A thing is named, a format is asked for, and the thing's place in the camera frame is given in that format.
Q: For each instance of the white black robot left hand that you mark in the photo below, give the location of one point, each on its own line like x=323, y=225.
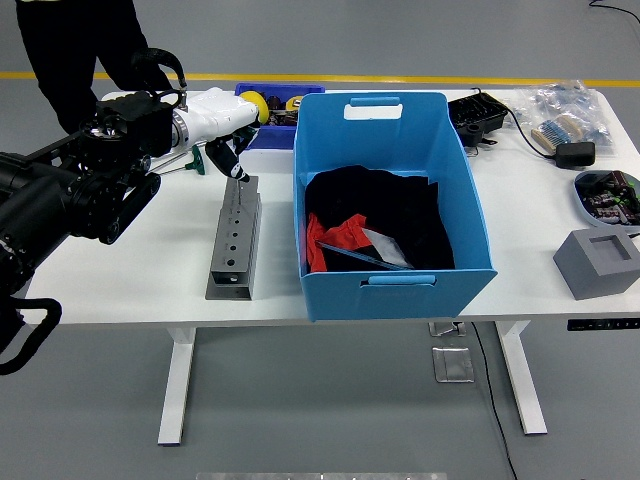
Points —
x=215, y=115

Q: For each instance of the grey metal tool rack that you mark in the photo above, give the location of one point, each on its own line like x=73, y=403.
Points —
x=252, y=240

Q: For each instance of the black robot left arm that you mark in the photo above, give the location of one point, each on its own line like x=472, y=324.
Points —
x=60, y=190

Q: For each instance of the light blue folding box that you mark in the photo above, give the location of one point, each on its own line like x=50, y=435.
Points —
x=400, y=302

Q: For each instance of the yellow lemon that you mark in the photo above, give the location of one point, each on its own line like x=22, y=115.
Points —
x=260, y=107

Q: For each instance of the dark blue plastic bin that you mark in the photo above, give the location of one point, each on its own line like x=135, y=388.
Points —
x=272, y=137

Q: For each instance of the yellow tape measure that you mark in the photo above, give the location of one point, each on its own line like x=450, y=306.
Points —
x=295, y=102

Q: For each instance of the person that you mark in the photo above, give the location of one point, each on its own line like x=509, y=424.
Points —
x=65, y=40

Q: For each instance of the orange cloth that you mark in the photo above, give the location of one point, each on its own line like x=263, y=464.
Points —
x=340, y=235

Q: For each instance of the black cloth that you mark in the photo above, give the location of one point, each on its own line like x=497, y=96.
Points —
x=390, y=210

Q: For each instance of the white grey cloth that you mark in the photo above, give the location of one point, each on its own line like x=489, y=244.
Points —
x=387, y=245

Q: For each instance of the black plastic tray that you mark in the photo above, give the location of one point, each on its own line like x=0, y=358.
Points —
x=475, y=112

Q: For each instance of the white table leg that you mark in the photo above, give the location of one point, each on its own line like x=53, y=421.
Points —
x=525, y=390
x=175, y=390

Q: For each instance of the small metal floor plate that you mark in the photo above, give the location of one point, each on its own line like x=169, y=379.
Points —
x=446, y=329

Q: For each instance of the beige resistor tape strip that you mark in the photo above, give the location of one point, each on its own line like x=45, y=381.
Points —
x=557, y=132

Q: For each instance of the large metal floor plate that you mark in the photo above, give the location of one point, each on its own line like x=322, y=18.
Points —
x=452, y=365

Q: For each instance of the clear plastic parts bags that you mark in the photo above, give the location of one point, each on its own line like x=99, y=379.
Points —
x=565, y=100

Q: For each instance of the black power adapter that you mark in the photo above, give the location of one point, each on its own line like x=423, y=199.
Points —
x=575, y=155

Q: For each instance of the blue oval dish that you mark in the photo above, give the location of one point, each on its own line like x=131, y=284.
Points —
x=582, y=197

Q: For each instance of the grey block with square recess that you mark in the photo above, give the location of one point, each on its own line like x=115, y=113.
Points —
x=595, y=275

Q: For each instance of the black table control panel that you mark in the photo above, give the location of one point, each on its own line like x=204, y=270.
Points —
x=600, y=324

